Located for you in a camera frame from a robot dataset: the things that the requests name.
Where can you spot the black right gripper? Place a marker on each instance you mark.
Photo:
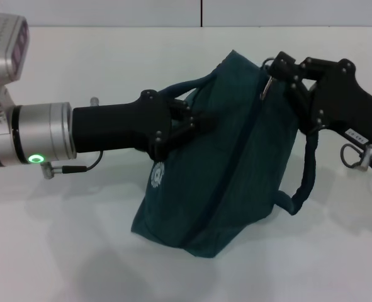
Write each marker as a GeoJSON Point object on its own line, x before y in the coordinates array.
{"type": "Point", "coordinates": [343, 94]}

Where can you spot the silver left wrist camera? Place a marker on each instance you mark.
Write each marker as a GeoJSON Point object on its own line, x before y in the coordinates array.
{"type": "Point", "coordinates": [3, 50]}

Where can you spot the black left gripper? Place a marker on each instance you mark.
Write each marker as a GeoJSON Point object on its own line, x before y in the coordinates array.
{"type": "Point", "coordinates": [119, 129]}

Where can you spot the dark teal insulated lunch bag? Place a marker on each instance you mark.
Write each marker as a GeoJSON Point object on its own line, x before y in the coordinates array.
{"type": "Point", "coordinates": [223, 176]}

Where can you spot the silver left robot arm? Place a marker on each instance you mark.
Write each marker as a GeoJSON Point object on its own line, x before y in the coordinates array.
{"type": "Point", "coordinates": [31, 135]}

